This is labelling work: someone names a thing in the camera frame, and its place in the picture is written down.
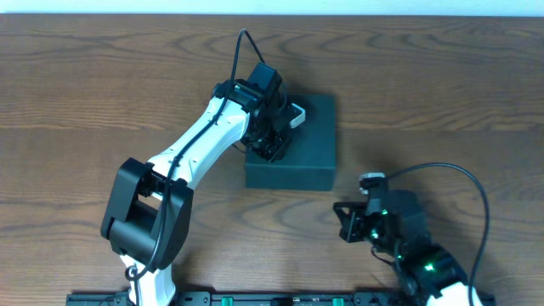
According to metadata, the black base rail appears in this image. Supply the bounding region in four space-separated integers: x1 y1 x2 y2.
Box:
65 290 497 306

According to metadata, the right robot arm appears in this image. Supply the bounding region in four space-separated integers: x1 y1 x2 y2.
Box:
332 176 483 305

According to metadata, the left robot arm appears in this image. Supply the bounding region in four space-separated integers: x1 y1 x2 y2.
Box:
100 62 305 305

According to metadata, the black gift box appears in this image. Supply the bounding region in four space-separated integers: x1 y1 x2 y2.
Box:
245 94 337 191

